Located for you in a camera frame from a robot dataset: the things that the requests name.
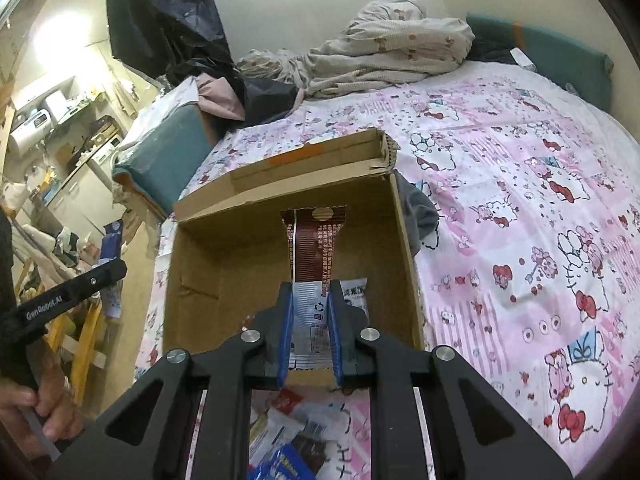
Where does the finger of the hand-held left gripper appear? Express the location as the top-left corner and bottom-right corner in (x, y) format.
(74, 259), (129, 302)

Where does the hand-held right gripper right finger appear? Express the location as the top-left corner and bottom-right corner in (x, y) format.
(327, 279), (574, 480)

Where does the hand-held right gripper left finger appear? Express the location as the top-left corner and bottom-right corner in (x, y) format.
(45, 282), (294, 480)

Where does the cardboard box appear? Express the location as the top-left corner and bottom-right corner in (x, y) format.
(161, 127), (426, 361)

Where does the person's left hand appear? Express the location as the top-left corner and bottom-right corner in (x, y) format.
(0, 360), (85, 462)

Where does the red and white snack packet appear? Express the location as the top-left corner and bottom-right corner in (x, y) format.
(270, 389), (304, 414)

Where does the yellow wooden stool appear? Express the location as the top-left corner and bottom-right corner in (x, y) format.
(47, 300), (108, 406)

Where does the kitchen cabinet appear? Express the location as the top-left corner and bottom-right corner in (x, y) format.
(30, 127), (137, 241)

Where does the dark brown snack packet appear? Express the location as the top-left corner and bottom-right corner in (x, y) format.
(290, 434), (342, 475)

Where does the teal cushion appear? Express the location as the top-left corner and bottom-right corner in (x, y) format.
(111, 104), (217, 219)

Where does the grey cloth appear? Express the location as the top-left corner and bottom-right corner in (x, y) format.
(397, 175), (441, 253)

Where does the white water heater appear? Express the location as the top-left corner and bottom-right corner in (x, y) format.
(7, 110), (53, 163)

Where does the white kitchen appliance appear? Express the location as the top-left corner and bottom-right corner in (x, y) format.
(42, 91), (70, 125)

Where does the pink cartoon printed bed sheet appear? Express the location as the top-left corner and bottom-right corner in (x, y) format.
(134, 62), (640, 480)

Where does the pink garment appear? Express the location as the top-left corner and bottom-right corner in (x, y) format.
(196, 72), (247, 122)

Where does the black garment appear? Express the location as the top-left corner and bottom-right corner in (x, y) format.
(235, 77), (302, 126)

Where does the black plastic bag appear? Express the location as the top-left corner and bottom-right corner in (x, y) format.
(106, 0), (236, 86)

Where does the floral crumpled quilt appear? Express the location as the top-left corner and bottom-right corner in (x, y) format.
(235, 0), (477, 102)

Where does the dark garment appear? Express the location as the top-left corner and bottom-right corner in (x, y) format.
(470, 35), (522, 66)

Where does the teal padded headboard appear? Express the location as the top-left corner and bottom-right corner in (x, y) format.
(465, 12), (615, 113)

